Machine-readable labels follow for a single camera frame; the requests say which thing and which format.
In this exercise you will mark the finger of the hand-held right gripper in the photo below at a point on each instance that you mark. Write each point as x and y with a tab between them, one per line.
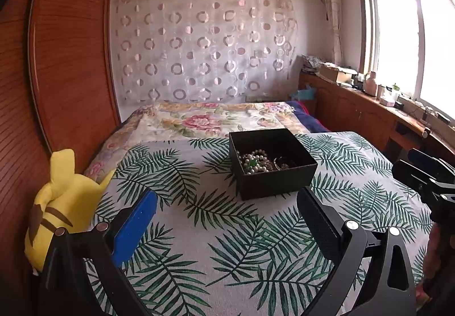
423	156
416	173

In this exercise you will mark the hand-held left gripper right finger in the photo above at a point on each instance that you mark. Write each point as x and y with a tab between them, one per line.
320	227

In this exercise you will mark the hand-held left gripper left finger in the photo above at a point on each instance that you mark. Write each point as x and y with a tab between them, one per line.
137	227

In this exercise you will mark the black jewelry box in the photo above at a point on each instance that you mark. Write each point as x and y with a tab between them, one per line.
277	184

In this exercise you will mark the person's right hand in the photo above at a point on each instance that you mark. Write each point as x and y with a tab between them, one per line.
435	262

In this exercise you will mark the white tissue box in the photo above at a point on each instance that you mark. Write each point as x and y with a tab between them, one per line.
386	100

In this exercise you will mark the yellow plush toy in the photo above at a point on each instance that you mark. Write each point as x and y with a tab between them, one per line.
64	195

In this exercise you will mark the wooden side cabinet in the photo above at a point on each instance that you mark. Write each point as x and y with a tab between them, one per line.
355	109

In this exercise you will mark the green leaf print cloth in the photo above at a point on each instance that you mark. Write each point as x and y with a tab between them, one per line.
220	248

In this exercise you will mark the pink bottle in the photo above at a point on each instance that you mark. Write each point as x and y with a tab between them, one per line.
371	84

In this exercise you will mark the dark blue blanket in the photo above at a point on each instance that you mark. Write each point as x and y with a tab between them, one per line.
312	120

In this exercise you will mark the floral bedspread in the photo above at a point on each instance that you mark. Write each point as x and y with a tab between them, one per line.
185	120

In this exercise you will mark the open cardboard box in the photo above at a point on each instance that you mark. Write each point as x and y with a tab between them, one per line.
336	73

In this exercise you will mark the window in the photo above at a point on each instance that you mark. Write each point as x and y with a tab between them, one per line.
401	35

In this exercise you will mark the blue plastic bag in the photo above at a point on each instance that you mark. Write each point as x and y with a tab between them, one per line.
306	92

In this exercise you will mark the beige window curtain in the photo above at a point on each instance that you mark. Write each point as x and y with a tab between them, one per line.
332	10

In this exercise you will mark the circle pattern sheer curtain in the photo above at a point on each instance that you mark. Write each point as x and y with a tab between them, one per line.
206	45

